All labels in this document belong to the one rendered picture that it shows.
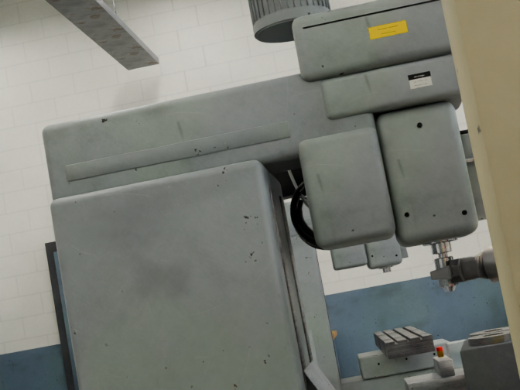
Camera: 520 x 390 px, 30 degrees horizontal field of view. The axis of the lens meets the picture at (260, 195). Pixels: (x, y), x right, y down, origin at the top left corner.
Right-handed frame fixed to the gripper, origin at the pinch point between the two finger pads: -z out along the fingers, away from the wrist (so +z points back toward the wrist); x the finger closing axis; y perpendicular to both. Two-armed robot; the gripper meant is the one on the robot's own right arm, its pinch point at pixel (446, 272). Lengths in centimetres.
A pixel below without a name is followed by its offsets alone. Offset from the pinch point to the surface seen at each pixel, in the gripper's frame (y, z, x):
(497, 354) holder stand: 15, 29, 61
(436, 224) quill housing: -11.4, 3.7, 9.3
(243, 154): -36, -33, 28
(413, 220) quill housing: -13.2, -0.9, 11.4
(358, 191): -22.2, -10.0, 18.0
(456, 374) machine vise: 24.8, -4.9, -5.2
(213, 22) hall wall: -271, -381, -538
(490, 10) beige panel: -15, 69, 164
